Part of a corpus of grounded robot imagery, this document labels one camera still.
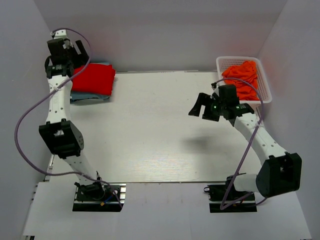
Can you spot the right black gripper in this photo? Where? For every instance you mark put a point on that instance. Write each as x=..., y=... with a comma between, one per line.
x=205, y=100

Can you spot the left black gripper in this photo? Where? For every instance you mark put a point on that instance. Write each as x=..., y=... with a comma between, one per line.
x=83, y=58

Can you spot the red t shirt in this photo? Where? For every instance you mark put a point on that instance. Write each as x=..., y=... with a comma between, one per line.
x=95, y=78

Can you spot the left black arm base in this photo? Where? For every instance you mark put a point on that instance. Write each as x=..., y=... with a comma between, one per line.
x=100, y=199

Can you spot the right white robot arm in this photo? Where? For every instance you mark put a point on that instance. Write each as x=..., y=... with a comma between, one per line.
x=280, y=171

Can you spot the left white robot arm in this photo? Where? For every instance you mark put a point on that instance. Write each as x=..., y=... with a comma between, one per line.
x=59, y=133

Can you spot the folded light blue t shirt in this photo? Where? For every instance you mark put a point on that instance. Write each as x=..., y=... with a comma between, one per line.
x=87, y=96

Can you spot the orange t shirt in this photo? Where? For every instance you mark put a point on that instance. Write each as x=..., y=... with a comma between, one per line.
x=247, y=72

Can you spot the white plastic basket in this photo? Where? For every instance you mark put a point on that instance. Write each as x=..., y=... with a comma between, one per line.
x=263, y=91

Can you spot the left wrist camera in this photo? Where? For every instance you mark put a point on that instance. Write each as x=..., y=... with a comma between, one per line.
x=59, y=61

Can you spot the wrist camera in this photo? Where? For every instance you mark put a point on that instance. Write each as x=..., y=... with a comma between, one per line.
x=242, y=109
x=59, y=61

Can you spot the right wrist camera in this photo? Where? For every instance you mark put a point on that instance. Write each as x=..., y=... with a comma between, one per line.
x=242, y=109

